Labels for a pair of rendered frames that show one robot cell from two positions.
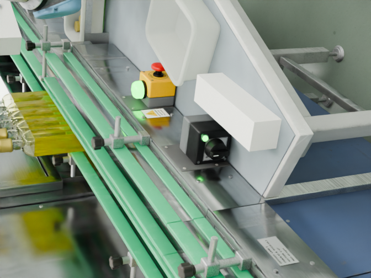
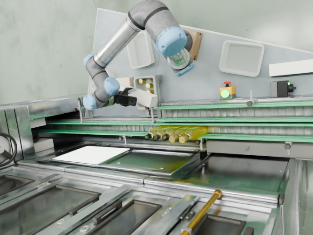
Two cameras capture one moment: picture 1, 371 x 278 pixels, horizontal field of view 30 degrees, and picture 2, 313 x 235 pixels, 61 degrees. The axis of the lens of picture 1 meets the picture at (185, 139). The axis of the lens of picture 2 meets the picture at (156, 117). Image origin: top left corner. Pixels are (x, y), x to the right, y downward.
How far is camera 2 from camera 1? 138 cm
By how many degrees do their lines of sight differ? 33
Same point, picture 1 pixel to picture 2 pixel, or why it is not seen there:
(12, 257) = (233, 176)
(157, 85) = (232, 88)
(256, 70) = (296, 50)
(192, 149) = (283, 91)
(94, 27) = (159, 97)
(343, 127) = not seen: outside the picture
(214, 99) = (287, 66)
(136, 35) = (190, 87)
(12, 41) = (155, 98)
